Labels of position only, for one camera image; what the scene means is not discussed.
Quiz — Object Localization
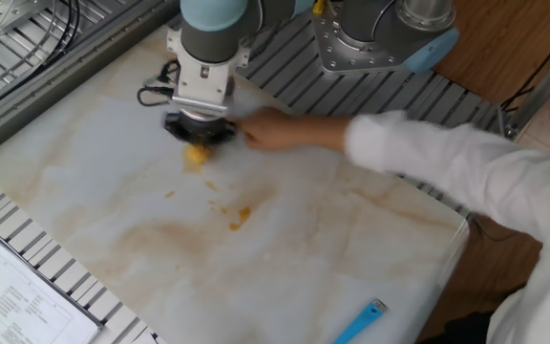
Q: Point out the white sleeved person's forearm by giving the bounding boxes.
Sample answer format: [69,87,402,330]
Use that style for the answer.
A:
[298,110,550,249]

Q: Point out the brown bristle brush blue handle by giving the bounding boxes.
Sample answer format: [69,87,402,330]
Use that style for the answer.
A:
[332,298,390,344]

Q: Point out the stack of printed papers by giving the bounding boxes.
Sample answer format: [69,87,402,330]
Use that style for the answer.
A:
[0,225,104,344]

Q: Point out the silver perforated mounting plate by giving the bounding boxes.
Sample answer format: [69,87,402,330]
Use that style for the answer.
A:
[0,0,54,37]

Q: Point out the person's bare hand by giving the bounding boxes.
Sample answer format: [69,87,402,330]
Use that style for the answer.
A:
[236,107,306,154]

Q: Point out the black cables on rack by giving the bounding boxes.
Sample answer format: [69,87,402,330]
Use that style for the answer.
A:
[40,0,81,67]

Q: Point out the brown sauce spill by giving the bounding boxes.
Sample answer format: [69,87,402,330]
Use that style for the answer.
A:
[163,180,253,232]

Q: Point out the grey aluminium rail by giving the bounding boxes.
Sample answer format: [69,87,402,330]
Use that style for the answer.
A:
[0,0,180,166]

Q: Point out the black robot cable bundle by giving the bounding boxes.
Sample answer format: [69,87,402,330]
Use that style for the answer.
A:
[136,59,181,108]

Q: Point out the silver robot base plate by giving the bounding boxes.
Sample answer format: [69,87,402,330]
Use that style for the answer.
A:
[311,2,413,75]

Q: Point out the yellow sponge brush green handle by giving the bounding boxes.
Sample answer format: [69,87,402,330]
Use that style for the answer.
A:
[182,142,214,166]

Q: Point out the aluminium frame post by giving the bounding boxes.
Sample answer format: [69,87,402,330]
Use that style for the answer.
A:
[503,28,550,140]

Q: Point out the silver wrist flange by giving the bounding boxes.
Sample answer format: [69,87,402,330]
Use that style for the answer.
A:
[179,108,228,123]

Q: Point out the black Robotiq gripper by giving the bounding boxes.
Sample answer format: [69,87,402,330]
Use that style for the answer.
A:
[163,112,238,147]

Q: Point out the black trousers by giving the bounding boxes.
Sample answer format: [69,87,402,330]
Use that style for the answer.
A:
[417,310,496,344]

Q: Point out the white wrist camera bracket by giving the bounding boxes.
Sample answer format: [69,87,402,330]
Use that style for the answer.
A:
[166,28,251,116]

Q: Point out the glossy marble pattern slab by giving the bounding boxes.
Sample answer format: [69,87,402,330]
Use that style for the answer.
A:
[0,26,471,344]

